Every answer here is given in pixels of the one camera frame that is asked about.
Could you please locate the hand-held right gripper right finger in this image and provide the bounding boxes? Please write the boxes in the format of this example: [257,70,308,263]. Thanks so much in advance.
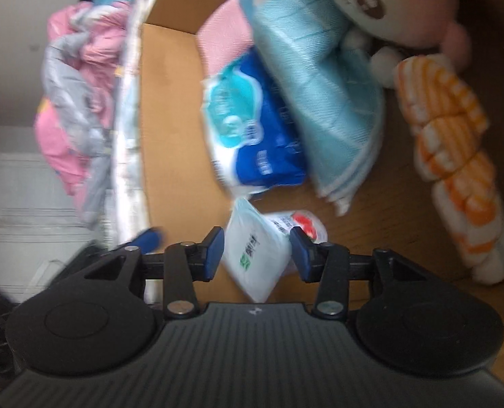
[290,226,410,319]

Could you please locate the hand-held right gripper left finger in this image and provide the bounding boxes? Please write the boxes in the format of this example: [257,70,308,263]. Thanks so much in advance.
[84,226,226,319]

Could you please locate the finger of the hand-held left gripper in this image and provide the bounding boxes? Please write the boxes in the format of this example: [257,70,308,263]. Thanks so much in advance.
[126,227,164,260]

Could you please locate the white packet with red print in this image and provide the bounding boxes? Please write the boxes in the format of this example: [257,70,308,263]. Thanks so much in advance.
[264,209,329,273]

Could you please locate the white tissue packet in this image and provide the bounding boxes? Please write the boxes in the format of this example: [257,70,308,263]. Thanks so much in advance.
[222,198,295,302]

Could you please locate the blue wet wipes pack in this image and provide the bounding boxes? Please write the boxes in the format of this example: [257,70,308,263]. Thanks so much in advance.
[201,47,308,198]

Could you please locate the brown cardboard box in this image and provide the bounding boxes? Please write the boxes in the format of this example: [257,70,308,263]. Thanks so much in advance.
[139,0,504,387]

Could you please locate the light blue towel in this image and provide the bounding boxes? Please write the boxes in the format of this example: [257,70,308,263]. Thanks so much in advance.
[241,0,384,217]

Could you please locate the orange striped white towel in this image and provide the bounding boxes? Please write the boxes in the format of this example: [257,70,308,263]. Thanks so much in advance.
[394,55,504,285]

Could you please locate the pink knitted sponge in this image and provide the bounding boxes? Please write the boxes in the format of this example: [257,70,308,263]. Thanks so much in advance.
[196,0,257,75]

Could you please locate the pink round plush toy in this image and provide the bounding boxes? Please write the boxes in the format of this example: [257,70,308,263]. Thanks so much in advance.
[311,0,473,90]

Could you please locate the mattress with quilted cover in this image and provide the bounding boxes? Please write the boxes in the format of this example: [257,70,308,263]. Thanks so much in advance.
[107,0,180,247]

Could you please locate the pink and grey quilt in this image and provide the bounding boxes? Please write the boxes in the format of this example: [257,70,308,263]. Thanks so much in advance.
[34,2,144,228]

